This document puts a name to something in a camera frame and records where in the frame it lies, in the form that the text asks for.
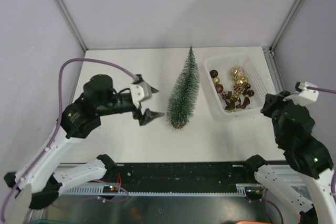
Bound small green bottlebrush christmas tree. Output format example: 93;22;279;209
166;47;200;130

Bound white perforated plastic basket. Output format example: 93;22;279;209
204;53;268;116

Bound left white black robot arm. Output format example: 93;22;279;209
4;74;164;210

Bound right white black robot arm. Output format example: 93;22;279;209
242;91;335;223

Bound small dark brown bauble right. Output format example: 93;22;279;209
247;90;255;97

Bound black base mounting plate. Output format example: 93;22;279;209
102;162;257;189

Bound pine cone ornament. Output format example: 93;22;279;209
234;83;251;95

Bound dark brown bauble top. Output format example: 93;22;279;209
209;69;218;78

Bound small gold glitter bauble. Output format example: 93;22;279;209
212;77;220;85

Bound gold bauble cluster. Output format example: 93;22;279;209
235;76;249;85

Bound dark brown bauble lower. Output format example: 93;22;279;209
215;84;224;94

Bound brown ribbon bow ornaments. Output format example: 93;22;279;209
222;91;250;112

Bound large gold striped bauble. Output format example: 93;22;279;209
230;66;245;80

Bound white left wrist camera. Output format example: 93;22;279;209
130;74;153;109

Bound white slotted cable duct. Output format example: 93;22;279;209
63;183;263;197

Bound left aluminium frame post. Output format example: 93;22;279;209
54;0;88;53

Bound aluminium frame post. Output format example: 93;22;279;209
54;0;88;53
269;0;305;52

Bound right aluminium frame post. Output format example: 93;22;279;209
269;0;305;52

